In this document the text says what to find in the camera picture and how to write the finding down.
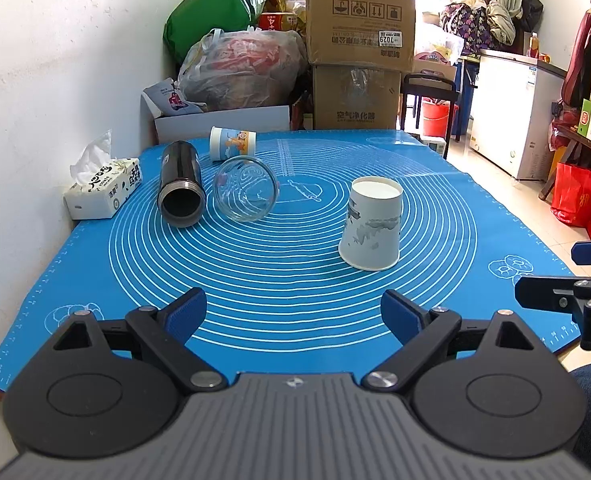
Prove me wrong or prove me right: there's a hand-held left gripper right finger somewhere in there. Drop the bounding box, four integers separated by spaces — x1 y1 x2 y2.
361 288 549 394

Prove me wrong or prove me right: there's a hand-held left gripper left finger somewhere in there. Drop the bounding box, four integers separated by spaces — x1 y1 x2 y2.
39 287 227 394

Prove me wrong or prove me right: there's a white paper cup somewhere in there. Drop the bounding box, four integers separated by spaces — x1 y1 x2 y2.
338 176 405 272

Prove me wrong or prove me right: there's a clear glass cup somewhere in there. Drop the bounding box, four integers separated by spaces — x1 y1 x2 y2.
213 155 279 223

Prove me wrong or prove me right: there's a black thermos cup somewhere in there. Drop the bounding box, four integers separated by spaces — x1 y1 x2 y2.
157 141 205 228

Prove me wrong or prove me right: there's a cartoon printed paper cup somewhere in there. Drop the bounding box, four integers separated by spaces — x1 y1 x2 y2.
209 126 257 163

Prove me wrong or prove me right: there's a blue silicone baking mat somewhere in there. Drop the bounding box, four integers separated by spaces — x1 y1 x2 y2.
0 129 583 392

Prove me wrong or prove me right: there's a dark side table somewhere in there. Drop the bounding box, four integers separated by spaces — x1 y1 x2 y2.
539 124 591 202

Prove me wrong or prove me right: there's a white tissue pack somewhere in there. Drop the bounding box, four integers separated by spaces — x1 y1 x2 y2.
64 130 142 220

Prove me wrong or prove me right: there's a white chest freezer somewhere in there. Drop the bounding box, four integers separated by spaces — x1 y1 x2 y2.
470 48 569 181

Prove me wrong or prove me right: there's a white cardboard box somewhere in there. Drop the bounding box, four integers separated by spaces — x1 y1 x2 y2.
154 104 291 146

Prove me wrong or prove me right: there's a red bucket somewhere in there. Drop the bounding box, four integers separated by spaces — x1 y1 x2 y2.
421 100 459 139

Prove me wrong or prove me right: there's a blue and white printed bag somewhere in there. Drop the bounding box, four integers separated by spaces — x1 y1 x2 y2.
142 78 209 117

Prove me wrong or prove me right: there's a brown cardboard box with wrap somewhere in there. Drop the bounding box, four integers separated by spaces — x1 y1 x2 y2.
311 63 403 131

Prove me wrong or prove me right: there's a black chair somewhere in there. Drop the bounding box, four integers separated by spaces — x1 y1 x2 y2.
400 73 461 144

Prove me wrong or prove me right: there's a clear plastic bag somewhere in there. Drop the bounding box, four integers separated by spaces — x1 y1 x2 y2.
178 29 310 111

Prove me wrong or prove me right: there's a purple patterned bag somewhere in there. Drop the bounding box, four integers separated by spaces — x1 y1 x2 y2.
440 2 492 57

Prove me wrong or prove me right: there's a red carton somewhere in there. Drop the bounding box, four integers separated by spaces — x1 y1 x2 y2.
259 12 299 34

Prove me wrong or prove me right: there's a green plastic bag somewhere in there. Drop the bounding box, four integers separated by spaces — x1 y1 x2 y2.
163 0 267 66

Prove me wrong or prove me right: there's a large brown cardboard box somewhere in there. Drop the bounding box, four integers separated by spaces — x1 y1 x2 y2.
306 0 417 74

